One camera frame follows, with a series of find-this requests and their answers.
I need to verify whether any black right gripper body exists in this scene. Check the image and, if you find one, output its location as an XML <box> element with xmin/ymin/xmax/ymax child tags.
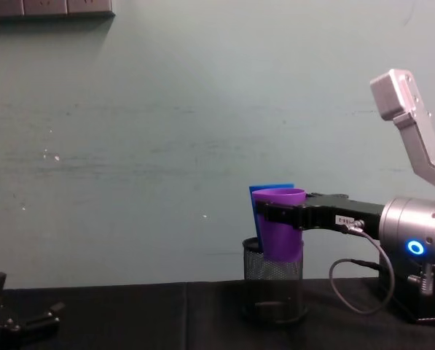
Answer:
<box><xmin>294</xmin><ymin>196</ymin><xmax>386</xmax><ymax>242</ymax></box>

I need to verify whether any purple plastic cup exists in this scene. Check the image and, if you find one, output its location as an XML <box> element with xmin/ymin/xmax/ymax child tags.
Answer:
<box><xmin>251</xmin><ymin>187</ymin><xmax>307</xmax><ymax>263</ymax></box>

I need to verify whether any blue flat card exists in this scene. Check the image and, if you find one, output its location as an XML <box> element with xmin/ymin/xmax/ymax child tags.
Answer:
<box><xmin>248</xmin><ymin>182</ymin><xmax>295</xmax><ymax>252</ymax></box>

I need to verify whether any black mesh pen holder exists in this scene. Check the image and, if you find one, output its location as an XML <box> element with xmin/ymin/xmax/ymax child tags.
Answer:
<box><xmin>241</xmin><ymin>236</ymin><xmax>310</xmax><ymax>324</ymax></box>

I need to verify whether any black table cloth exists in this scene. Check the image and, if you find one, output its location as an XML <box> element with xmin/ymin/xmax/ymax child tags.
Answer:
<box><xmin>0</xmin><ymin>278</ymin><xmax>435</xmax><ymax>350</ymax></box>

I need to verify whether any black box with stitched edge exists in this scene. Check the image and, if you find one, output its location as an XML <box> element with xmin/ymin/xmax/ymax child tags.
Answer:
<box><xmin>378</xmin><ymin>260</ymin><xmax>435</xmax><ymax>327</ymax></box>

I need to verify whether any thin dark gripper cable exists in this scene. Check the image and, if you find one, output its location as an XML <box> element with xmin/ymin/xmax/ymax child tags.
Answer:
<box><xmin>329</xmin><ymin>218</ymin><xmax>396</xmax><ymax>315</ymax></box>

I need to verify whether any white wall socket panel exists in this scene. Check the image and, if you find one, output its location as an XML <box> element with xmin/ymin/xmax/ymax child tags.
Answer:
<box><xmin>0</xmin><ymin>0</ymin><xmax>116</xmax><ymax>19</ymax></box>

